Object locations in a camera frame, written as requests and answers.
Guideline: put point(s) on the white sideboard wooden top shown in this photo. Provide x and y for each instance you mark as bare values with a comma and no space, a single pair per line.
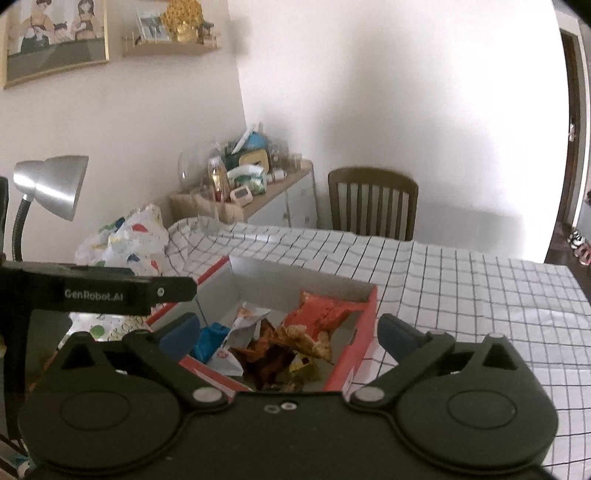
291,202

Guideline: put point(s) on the wooden wall shelf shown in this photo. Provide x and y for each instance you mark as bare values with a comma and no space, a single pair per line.
133,48

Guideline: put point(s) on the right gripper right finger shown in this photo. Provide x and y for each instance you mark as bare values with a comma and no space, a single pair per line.
416,353

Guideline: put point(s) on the brown wooden chair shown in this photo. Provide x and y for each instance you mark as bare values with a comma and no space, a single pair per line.
370,201

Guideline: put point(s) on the pink white timer clock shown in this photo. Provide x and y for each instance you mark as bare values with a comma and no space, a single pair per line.
241,196

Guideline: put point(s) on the black white checked tablecloth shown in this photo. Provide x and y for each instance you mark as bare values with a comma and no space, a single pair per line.
539,308

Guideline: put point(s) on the silver desk lamp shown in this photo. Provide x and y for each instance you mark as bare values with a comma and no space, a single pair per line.
54,183

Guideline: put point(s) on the yellow blue toy box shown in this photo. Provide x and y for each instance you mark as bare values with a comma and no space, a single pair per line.
255,151

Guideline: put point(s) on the red white cardboard box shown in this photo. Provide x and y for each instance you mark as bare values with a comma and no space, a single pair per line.
276,287

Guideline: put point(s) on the brown paper bag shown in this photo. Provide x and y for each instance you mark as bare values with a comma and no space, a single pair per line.
187,205

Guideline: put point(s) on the colourful dotted plastic bag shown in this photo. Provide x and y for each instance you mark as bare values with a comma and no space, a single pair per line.
136,242

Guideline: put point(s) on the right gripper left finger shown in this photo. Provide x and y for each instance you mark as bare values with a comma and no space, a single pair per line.
160,352

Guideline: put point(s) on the white chocolate wafer snack bag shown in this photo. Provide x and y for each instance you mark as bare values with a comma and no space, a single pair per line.
244,328

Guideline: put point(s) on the clear drinking glass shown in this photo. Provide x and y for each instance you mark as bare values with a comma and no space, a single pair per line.
207,206

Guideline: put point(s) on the framed cartoon poster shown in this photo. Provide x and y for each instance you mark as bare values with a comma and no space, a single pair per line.
40,38

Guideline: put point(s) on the orange drink bottle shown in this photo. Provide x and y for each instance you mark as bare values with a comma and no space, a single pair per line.
219,179

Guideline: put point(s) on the red snack bag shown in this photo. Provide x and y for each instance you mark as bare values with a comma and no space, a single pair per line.
318,314

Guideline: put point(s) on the orange chips snack bag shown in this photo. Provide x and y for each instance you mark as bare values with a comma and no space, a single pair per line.
294,338

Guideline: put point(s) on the blue snack wrapper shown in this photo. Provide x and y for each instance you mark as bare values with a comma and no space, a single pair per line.
209,340

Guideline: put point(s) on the dark brown door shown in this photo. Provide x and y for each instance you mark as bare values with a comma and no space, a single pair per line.
573,170

